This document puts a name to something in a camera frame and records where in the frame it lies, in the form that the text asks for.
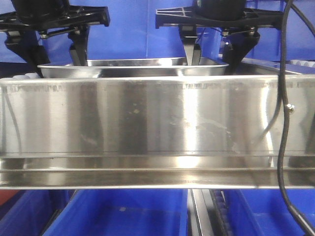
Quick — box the stainless steel shelf front rail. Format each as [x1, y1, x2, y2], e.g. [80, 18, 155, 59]
[0, 74, 315, 190]

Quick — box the roller track lower shelf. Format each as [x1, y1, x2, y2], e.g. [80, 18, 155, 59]
[187, 189, 233, 236]

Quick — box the blue plastic bin lower centre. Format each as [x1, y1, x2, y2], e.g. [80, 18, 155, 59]
[44, 189, 188, 236]

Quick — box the blue plastic bin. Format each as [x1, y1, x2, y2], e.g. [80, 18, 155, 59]
[219, 0, 315, 62]
[0, 0, 226, 65]
[0, 190, 70, 236]
[44, 189, 188, 236]
[223, 189, 305, 236]

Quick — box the silver metal tray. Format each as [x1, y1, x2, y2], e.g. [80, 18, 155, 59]
[38, 58, 228, 78]

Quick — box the blue plastic bin lower left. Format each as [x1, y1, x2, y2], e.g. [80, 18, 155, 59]
[0, 190, 70, 236]

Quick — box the black cable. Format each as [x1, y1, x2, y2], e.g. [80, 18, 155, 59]
[277, 0, 315, 236]

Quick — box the blue plastic bin upper right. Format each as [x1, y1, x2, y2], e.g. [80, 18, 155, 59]
[219, 0, 315, 62]

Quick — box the shelf bolt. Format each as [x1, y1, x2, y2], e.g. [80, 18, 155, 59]
[285, 104, 295, 114]

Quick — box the blue plastic bin lower right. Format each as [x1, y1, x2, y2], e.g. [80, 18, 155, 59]
[223, 189, 305, 236]

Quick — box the white roller track upper left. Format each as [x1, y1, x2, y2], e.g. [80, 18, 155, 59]
[13, 73, 40, 79]

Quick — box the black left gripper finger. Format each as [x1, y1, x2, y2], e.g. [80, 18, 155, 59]
[68, 26, 90, 66]
[5, 30, 50, 78]

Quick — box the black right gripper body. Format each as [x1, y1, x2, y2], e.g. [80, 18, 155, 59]
[155, 0, 283, 36]

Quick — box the blue plastic bin upper centre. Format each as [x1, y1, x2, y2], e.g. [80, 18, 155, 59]
[0, 0, 226, 65]

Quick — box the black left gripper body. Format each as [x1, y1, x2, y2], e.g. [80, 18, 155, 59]
[0, 0, 110, 32]

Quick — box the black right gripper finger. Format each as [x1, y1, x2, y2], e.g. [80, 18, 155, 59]
[179, 25, 201, 65]
[220, 29, 260, 75]

